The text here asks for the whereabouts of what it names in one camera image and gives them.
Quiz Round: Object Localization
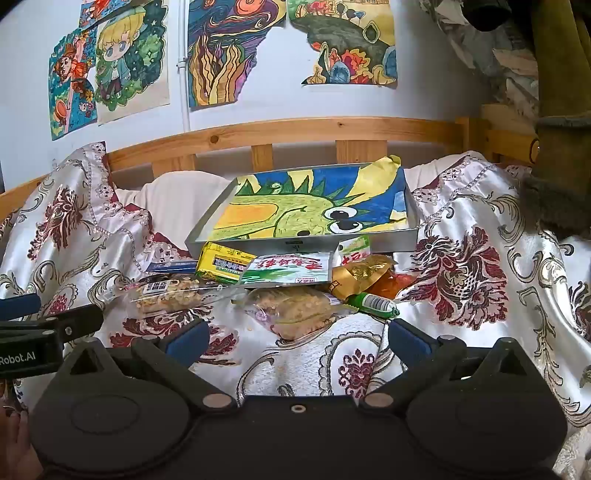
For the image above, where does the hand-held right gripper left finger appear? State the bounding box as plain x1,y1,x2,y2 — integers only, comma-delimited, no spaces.
56,318,236,411

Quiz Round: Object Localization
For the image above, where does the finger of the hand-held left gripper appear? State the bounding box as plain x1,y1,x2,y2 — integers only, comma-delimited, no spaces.
0,305,103,344
0,293,43,322

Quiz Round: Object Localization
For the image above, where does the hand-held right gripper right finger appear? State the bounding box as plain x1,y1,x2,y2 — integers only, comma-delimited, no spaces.
360,318,539,411

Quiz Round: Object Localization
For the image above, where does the clear nut bar packet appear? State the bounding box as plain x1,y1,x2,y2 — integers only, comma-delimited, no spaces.
117,273,245,317

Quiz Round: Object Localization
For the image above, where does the green sausage stick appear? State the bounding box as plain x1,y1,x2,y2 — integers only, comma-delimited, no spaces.
346,292,400,319

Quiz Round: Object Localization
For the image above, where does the orange snack packet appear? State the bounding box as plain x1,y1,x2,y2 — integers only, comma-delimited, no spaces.
369,270,416,301

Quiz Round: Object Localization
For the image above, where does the golden brown snack packet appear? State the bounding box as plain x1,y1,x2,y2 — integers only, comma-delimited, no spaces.
329,254,398,301

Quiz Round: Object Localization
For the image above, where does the yellow snack packet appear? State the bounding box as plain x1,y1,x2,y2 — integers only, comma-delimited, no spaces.
196,241,257,284

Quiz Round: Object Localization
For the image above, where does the grey metal tray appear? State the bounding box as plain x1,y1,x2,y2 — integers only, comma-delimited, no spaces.
185,161,421,257

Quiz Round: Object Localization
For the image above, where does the small green white red packet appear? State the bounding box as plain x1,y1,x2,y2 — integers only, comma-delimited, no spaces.
339,235,372,266

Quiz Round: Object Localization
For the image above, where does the clear round cake packet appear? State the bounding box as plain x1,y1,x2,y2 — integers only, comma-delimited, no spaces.
233,287,345,342

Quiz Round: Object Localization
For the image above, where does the white green snack packet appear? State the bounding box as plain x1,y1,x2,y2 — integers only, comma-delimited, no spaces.
240,251,333,288

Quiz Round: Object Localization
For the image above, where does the person's left hand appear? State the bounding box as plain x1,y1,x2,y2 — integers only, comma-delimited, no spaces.
0,406,44,480

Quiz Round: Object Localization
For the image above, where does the floral satin blanket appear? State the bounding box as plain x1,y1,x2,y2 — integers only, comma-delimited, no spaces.
0,141,591,480

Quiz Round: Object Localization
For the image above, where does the dragon drawing paper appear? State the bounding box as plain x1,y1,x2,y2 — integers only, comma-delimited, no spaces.
213,154,409,241

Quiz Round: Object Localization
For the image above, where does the orange-haired cartoon figure poster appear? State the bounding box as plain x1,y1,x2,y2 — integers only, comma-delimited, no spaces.
48,28,100,141

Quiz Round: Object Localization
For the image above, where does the blond cartoon figure poster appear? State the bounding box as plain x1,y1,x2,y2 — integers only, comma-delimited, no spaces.
95,0,171,124

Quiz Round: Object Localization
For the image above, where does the swirl and seaweed poster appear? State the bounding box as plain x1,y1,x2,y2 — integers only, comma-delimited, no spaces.
187,0,289,110

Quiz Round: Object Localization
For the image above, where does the olive green coat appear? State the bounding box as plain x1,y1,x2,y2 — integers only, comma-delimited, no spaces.
522,0,591,241

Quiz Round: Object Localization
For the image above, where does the grey beige patterned cloth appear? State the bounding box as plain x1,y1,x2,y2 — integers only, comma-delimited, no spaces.
418,0,541,107

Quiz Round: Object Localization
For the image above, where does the small colourful cartoon poster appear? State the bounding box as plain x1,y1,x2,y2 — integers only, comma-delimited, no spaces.
78,0,139,28

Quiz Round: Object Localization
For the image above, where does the black hanging cloth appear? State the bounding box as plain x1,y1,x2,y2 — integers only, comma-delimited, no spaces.
462,0,522,31

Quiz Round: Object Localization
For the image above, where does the white wall pipe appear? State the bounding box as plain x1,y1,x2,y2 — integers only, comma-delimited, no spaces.
178,0,192,132

